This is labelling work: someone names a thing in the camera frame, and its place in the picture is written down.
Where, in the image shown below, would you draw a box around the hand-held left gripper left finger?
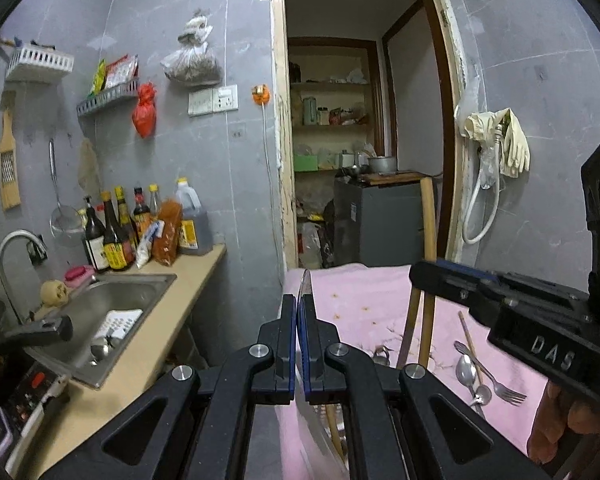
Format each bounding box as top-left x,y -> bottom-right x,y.
40,294 -> 299,480

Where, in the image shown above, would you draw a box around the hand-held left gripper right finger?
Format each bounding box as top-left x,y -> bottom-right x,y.
300,294 -> 551,480

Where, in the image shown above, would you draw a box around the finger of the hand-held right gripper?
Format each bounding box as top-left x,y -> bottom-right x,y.
409,259 -> 590,330
441,258 -> 591,307

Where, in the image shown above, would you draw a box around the steel fork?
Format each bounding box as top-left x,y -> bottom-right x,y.
452,341 -> 528,407

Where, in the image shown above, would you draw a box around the steel knife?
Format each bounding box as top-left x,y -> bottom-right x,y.
297,268 -> 351,480

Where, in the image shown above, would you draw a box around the small steel spoon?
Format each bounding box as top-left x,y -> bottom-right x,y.
467,384 -> 494,407

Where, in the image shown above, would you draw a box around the large steel spoon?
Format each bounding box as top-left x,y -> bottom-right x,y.
455,354 -> 487,418

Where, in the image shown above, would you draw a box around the person's right hand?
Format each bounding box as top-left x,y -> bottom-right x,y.
527,380 -> 600,467

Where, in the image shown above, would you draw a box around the pink floral tablecloth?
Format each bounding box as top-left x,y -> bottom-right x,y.
275,262 -> 556,480

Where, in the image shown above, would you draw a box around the grey cabinet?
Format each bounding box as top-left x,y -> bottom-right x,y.
333,180 -> 431,268

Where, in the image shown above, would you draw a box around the clear hanging plastic bag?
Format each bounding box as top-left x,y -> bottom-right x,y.
452,72 -> 506,191

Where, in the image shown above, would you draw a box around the plastic bag on floor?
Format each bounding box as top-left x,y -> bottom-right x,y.
300,222 -> 324,268

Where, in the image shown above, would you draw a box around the wooden board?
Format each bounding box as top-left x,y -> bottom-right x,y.
362,171 -> 431,186

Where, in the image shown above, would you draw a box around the beige kitchen counter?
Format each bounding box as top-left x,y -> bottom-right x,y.
10,243 -> 227,480

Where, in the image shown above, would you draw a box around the cream rubber gloves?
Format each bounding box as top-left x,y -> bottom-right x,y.
462,108 -> 531,179

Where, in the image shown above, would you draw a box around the steel sink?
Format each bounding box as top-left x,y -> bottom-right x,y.
22,272 -> 178,391

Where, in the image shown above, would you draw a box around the brown oil jug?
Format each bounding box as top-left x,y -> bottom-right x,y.
174,176 -> 214,257

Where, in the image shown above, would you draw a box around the orange spice packet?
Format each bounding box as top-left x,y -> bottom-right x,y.
151,200 -> 183,267

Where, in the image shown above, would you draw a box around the white sink rack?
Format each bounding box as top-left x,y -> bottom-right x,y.
92,308 -> 144,346

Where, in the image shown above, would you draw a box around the white seasoning packet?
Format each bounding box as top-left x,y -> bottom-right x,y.
135,220 -> 162,269

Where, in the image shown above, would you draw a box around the yellow label sauce bottle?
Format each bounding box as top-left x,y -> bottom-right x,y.
100,190 -> 136,272

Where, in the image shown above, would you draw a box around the red label sauce bottle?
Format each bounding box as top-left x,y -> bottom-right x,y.
131,187 -> 152,241

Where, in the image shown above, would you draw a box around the dark sauce bottle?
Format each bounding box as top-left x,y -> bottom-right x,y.
114,186 -> 140,256

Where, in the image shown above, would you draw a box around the pink sponge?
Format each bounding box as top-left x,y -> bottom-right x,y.
64,265 -> 97,283

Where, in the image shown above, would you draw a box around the wooden shelf unit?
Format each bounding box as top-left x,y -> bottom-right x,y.
287,37 -> 386,221

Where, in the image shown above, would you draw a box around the black wok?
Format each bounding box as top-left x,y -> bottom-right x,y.
0,300 -> 75,386

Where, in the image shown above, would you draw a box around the metal mesh strainer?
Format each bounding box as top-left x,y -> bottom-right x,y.
48,138 -> 85,236

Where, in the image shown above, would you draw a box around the beige hanging cloth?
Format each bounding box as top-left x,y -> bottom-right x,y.
77,137 -> 101,196

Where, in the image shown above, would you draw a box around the red plastic bag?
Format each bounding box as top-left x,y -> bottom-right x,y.
131,82 -> 158,140

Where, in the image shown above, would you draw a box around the black induction cooker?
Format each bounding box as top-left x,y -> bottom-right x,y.
0,355 -> 73,476

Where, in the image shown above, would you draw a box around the chrome faucet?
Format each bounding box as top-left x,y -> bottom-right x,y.
0,230 -> 49,326

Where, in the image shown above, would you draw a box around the clear bag of dried goods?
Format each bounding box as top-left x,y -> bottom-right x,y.
161,42 -> 222,86

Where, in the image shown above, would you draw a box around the red snack packet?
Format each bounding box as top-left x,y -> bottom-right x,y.
104,55 -> 140,91

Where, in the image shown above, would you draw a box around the green yellow snack packet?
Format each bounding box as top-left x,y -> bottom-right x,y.
90,59 -> 107,96

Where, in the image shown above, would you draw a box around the small clear plastic bag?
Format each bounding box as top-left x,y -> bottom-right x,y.
177,8 -> 215,46

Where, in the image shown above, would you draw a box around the wooden grater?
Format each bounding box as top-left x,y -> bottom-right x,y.
0,92 -> 22,211

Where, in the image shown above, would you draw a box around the white hose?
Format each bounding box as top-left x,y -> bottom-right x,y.
461,135 -> 506,246

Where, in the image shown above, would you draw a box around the worn door frame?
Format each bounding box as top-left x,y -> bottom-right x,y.
270,0 -> 476,272

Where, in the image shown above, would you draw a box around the thin white cable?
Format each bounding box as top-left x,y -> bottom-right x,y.
261,104 -> 281,171

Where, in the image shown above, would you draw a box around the white wall socket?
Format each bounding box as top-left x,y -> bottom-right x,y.
213,84 -> 239,112

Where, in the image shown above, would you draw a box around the white wall switch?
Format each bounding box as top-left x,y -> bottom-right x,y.
188,90 -> 214,117

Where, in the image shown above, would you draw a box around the black wall socket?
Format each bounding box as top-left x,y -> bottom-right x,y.
27,234 -> 48,266

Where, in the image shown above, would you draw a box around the grey wall shelf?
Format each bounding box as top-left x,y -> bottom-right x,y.
76,79 -> 140,118

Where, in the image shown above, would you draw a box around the white wall basket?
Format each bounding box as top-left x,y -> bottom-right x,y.
5,46 -> 75,83

